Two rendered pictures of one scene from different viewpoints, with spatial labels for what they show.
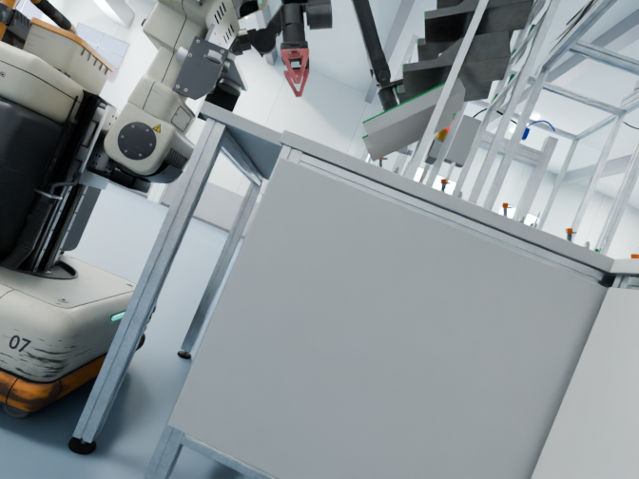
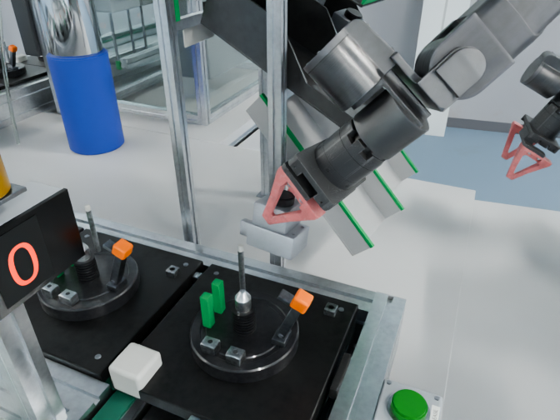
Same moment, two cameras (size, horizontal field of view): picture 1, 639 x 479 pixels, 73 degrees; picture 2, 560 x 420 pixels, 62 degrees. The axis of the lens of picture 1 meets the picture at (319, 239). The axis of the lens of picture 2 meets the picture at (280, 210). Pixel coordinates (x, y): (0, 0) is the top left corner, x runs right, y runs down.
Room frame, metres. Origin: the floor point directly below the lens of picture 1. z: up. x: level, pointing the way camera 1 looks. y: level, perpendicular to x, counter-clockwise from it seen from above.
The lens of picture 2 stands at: (2.07, 0.00, 1.44)
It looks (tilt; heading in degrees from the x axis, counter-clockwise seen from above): 32 degrees down; 197
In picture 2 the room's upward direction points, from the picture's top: straight up
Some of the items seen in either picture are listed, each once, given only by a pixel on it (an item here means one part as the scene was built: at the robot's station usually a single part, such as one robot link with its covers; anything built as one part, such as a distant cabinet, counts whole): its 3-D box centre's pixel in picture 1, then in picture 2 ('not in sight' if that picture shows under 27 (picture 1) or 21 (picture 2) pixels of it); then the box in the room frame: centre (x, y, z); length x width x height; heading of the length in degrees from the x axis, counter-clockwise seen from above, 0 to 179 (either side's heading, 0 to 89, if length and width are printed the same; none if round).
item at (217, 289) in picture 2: not in sight; (218, 296); (1.65, -0.21, 1.01); 0.01 x 0.01 x 0.05; 84
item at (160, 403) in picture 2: not in sight; (245, 342); (1.67, -0.17, 0.96); 0.24 x 0.24 x 0.02; 84
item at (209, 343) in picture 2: not in sight; (210, 346); (1.71, -0.20, 1.00); 0.02 x 0.01 x 0.02; 84
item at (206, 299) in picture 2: not in sight; (207, 310); (1.68, -0.22, 1.01); 0.01 x 0.01 x 0.05; 84
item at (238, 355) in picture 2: not in sight; (235, 356); (1.72, -0.16, 1.00); 0.02 x 0.01 x 0.02; 84
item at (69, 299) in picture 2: not in sight; (84, 264); (1.64, -0.43, 1.01); 0.24 x 0.24 x 0.13; 84
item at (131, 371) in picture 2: not in sight; (136, 370); (1.75, -0.28, 0.97); 0.05 x 0.05 x 0.04; 84
